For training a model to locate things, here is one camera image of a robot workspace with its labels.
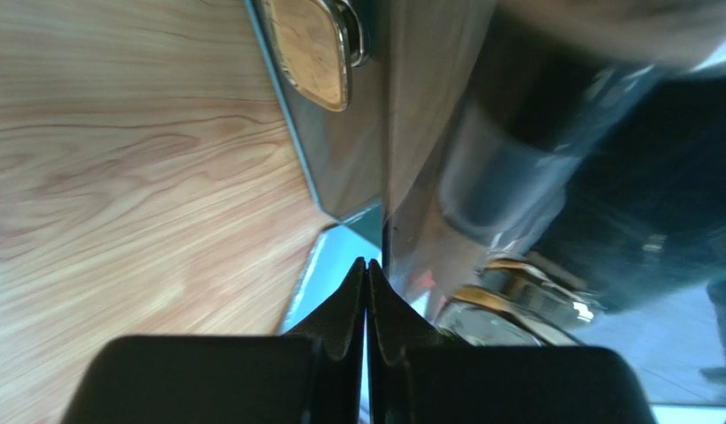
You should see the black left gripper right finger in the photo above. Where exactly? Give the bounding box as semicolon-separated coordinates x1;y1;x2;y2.
366;260;458;423

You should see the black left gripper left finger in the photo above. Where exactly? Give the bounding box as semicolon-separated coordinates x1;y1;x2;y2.
284;257;367;423

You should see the transparent smoky drawer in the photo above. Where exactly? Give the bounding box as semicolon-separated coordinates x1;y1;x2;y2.
384;1;726;407

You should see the teal flat box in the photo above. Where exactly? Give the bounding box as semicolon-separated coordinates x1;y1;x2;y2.
277;221;382;334

